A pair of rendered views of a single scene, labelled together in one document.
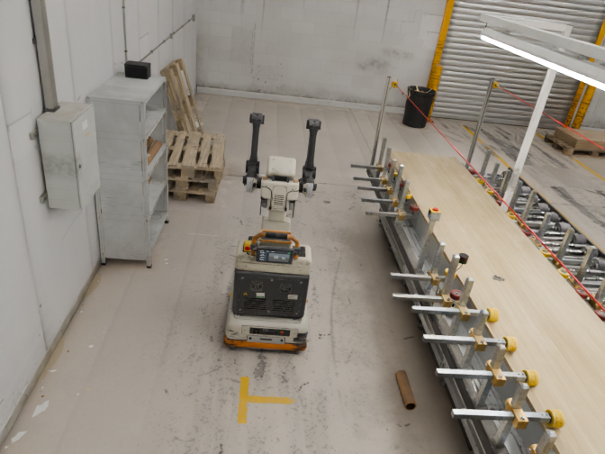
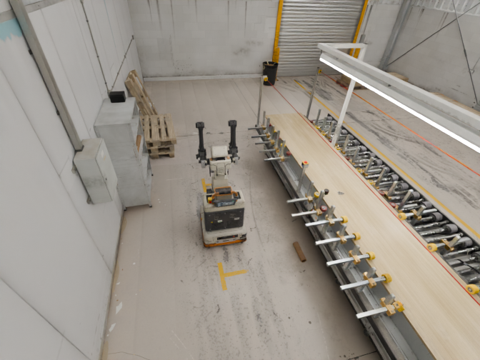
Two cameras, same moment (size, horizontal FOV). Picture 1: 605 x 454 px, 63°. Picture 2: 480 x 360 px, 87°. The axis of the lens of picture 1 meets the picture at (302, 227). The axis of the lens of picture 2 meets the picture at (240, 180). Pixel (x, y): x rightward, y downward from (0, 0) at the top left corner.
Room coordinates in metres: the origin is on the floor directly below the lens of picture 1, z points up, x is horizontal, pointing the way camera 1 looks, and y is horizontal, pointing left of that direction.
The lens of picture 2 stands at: (0.61, 0.35, 3.13)
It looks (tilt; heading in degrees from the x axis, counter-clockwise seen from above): 40 degrees down; 351
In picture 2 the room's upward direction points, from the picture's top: 3 degrees clockwise
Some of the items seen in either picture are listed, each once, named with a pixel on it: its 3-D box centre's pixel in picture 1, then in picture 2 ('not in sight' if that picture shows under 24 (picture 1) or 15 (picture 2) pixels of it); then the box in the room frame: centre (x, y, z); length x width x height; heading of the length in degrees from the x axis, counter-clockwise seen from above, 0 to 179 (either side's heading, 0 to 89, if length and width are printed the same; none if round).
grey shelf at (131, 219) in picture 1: (134, 169); (129, 155); (4.14, 1.61, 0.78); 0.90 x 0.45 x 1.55; 7
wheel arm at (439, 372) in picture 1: (484, 374); (349, 259); (1.88, -1.01, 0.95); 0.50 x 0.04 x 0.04; 97
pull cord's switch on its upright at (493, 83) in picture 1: (480, 129); (313, 96); (5.35, -1.78, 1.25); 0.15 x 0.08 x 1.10; 7
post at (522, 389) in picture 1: (508, 420); (364, 281); (1.68, -1.10, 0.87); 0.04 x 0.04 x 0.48; 7
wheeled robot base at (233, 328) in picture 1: (267, 310); (222, 223); (3.14, 0.19, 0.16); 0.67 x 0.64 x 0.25; 5
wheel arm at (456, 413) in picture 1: (504, 415); (364, 283); (1.63, -1.04, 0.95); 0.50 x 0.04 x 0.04; 97
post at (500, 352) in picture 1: (488, 380); (350, 259); (1.93, -1.07, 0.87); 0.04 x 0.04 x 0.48; 7
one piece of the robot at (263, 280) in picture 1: (272, 273); (223, 207); (3.05, 0.18, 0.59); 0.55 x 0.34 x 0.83; 95
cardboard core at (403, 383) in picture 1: (405, 389); (299, 251); (2.61, -0.89, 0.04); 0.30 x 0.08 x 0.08; 7
